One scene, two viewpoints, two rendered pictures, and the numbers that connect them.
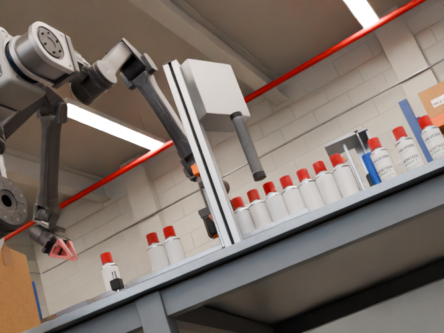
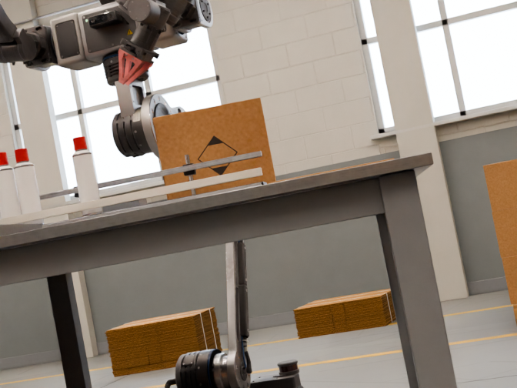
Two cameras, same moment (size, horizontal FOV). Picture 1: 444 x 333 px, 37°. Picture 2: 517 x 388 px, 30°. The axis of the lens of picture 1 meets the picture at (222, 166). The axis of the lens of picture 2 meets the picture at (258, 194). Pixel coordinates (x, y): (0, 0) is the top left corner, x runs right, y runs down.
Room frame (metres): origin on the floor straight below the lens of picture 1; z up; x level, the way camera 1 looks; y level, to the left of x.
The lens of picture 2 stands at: (4.41, 0.66, 0.75)
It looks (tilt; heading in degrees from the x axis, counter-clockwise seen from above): 2 degrees up; 176
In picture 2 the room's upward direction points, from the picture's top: 11 degrees counter-clockwise
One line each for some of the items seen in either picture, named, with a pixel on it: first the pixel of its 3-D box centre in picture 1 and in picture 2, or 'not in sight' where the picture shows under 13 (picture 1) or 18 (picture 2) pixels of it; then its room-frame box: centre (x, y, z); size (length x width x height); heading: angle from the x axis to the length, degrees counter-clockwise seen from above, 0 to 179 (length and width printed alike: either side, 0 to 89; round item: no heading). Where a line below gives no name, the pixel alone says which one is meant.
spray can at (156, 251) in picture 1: (160, 265); (27, 188); (1.88, 0.27, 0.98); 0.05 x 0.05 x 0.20
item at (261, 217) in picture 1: (263, 222); not in sight; (1.83, -0.06, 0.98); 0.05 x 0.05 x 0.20
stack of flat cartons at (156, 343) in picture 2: not in sight; (165, 340); (-2.35, 0.35, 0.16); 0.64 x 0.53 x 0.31; 73
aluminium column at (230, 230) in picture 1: (206, 162); not in sight; (1.70, 0.04, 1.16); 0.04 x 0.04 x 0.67; 80
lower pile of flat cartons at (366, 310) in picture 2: not in sight; (348, 312); (-2.37, 1.65, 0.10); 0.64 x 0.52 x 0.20; 65
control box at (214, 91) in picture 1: (209, 97); not in sight; (1.75, -0.04, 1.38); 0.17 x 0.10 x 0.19; 135
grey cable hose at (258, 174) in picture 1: (248, 145); not in sight; (1.72, -0.09, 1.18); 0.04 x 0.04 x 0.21
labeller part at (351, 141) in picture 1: (347, 143); not in sight; (1.87, -0.38, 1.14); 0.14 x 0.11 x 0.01; 80
